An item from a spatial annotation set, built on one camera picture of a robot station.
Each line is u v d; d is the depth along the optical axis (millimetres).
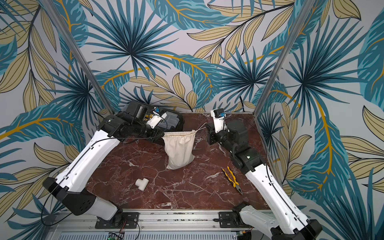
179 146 737
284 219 379
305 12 699
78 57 854
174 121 902
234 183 852
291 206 396
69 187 390
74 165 413
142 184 822
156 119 627
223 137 558
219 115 542
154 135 609
